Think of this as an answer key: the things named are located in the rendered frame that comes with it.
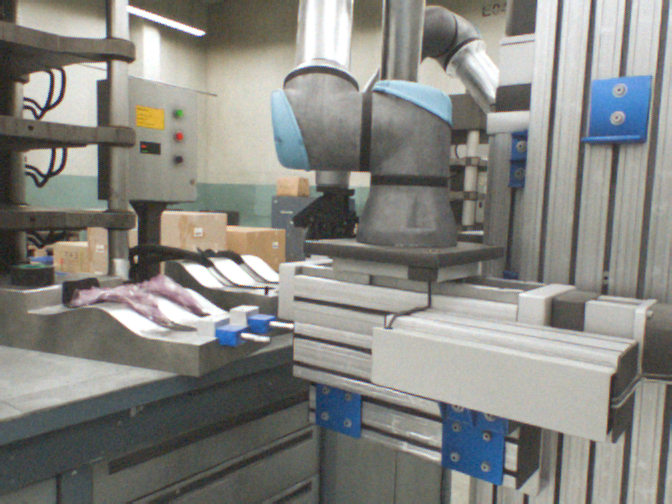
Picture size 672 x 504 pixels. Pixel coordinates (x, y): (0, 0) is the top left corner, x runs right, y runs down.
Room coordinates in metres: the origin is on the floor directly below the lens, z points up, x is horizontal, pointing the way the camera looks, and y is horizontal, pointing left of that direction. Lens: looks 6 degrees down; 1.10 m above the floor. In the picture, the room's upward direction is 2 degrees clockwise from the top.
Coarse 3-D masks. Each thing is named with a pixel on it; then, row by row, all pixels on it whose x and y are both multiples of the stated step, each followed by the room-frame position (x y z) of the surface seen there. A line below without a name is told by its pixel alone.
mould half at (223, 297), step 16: (256, 256) 1.64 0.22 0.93; (176, 272) 1.44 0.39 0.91; (192, 272) 1.41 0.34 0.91; (208, 272) 1.44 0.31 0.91; (224, 272) 1.47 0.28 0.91; (240, 272) 1.51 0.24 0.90; (272, 272) 1.58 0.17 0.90; (192, 288) 1.40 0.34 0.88; (208, 288) 1.36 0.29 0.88; (224, 288) 1.37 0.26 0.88; (240, 288) 1.36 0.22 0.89; (224, 304) 1.33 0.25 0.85; (240, 304) 1.30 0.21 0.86; (256, 304) 1.26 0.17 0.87; (272, 304) 1.24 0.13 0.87; (288, 320) 1.28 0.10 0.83; (272, 336) 1.24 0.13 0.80
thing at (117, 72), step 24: (120, 0) 1.78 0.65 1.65; (120, 24) 1.78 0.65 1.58; (120, 72) 1.78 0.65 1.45; (120, 96) 1.78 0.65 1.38; (120, 120) 1.78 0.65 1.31; (24, 168) 2.23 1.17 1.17; (120, 168) 1.78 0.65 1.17; (24, 192) 2.23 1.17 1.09; (120, 192) 1.78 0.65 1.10; (24, 240) 2.22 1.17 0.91; (120, 240) 1.78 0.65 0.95; (120, 264) 1.78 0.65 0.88
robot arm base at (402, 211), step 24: (384, 192) 0.84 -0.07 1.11; (408, 192) 0.83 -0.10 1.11; (432, 192) 0.84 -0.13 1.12; (384, 216) 0.83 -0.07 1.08; (408, 216) 0.82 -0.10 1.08; (432, 216) 0.82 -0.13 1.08; (360, 240) 0.86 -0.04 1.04; (384, 240) 0.82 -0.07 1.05; (408, 240) 0.81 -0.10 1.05; (432, 240) 0.82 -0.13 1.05; (456, 240) 0.86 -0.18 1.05
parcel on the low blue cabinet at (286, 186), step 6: (282, 180) 8.79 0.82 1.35; (288, 180) 8.73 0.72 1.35; (294, 180) 8.68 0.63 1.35; (300, 180) 8.69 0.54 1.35; (306, 180) 8.81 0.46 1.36; (282, 186) 8.78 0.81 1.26; (288, 186) 8.71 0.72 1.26; (294, 186) 8.67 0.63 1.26; (300, 186) 8.69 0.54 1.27; (306, 186) 8.81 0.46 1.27; (282, 192) 8.79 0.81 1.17; (288, 192) 8.72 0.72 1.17; (294, 192) 8.67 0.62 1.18; (300, 192) 8.71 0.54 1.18; (306, 192) 8.82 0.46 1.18
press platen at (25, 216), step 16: (0, 208) 1.76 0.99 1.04; (16, 208) 1.81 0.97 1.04; (32, 208) 1.86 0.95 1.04; (48, 208) 1.90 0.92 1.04; (0, 224) 1.58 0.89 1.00; (16, 224) 1.61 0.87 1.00; (32, 224) 1.65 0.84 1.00; (48, 224) 1.68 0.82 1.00; (64, 224) 1.72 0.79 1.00; (80, 224) 1.73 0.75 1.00; (96, 224) 1.74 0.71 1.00; (112, 224) 1.75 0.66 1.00; (128, 224) 1.77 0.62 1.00; (32, 240) 2.27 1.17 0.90; (48, 240) 2.22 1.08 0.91
